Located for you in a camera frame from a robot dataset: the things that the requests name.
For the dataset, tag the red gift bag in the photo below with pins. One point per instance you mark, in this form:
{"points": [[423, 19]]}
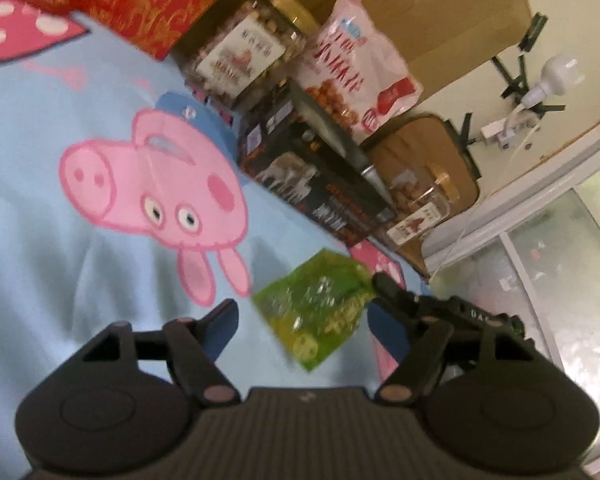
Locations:
{"points": [[145, 5]]}

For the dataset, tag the pink snack bag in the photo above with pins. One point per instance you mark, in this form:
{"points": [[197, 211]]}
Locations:
{"points": [[355, 65]]}

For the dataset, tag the white power adapter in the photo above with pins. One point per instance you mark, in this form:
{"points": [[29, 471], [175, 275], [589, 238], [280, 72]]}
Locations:
{"points": [[500, 130]]}

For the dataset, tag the green snack packet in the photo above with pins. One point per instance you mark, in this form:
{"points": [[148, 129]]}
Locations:
{"points": [[315, 305]]}

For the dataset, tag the white light bulb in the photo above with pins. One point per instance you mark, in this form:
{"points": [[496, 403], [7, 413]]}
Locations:
{"points": [[555, 72]]}

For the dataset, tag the brown wooden headboard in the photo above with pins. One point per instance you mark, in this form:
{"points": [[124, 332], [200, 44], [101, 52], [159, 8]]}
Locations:
{"points": [[430, 10]]}

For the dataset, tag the brown cushion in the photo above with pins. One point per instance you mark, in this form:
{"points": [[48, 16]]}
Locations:
{"points": [[415, 145]]}

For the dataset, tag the black cardboard box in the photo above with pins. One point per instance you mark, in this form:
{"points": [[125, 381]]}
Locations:
{"points": [[305, 175]]}

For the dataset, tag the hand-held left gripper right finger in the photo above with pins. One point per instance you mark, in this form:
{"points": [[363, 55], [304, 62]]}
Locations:
{"points": [[380, 330]]}

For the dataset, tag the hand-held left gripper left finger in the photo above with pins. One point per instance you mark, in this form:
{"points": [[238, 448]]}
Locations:
{"points": [[222, 327]]}

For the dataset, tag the nut jar with gold lid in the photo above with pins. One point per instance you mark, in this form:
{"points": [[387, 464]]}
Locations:
{"points": [[240, 55], [420, 210]]}

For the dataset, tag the frosted glass window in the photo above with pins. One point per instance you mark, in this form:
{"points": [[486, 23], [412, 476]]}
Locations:
{"points": [[555, 270]]}

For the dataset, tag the pig print blue blanket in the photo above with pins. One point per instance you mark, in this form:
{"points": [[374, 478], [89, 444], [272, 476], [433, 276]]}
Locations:
{"points": [[55, 285]]}

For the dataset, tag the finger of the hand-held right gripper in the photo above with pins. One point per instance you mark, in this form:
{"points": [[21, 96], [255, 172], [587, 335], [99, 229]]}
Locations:
{"points": [[397, 292]]}

